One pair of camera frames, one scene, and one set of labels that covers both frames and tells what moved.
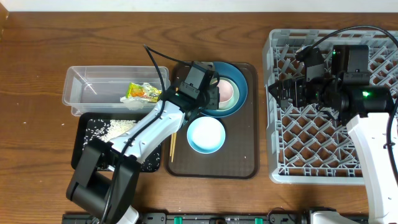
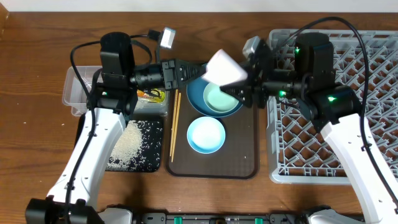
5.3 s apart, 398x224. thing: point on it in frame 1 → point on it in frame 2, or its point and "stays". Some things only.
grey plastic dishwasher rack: [312, 145] stays
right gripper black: [298, 86] → [254, 88]
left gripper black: [215, 104] → [171, 66]
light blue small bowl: [206, 135] stays
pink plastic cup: [226, 91] → [222, 70]
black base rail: [202, 218] stays
